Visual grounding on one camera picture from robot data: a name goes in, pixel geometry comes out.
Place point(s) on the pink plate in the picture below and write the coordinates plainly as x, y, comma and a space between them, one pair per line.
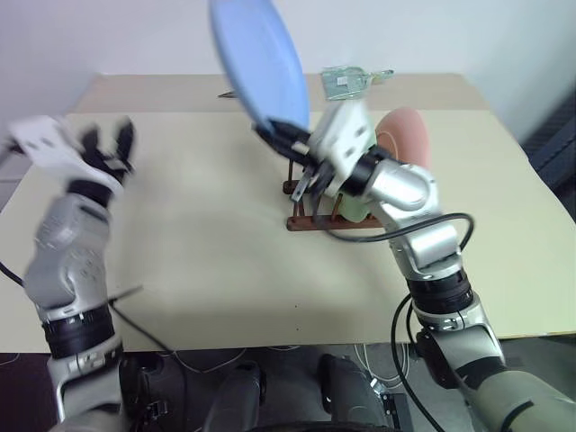
407, 135

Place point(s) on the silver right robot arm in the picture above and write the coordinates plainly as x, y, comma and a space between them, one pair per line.
405, 189

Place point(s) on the small dark flat object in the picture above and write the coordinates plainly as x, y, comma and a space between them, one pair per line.
227, 94

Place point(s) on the green plate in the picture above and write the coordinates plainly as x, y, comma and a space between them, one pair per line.
356, 209

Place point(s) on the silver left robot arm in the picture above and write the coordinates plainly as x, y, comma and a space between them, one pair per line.
67, 265

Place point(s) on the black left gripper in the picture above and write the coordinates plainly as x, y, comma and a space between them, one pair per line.
108, 163

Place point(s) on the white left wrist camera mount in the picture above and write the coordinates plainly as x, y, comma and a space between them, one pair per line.
42, 139

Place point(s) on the dark rounded robot leg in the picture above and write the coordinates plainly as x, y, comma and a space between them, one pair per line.
236, 396
157, 391
346, 391

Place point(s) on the wooden dish rack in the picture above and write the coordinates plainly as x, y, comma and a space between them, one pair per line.
310, 222

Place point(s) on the blue plate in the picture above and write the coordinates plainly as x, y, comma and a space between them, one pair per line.
261, 58

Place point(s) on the black chair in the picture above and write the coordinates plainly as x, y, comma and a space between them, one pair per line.
555, 144

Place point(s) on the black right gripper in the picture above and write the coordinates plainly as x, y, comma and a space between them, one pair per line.
317, 173

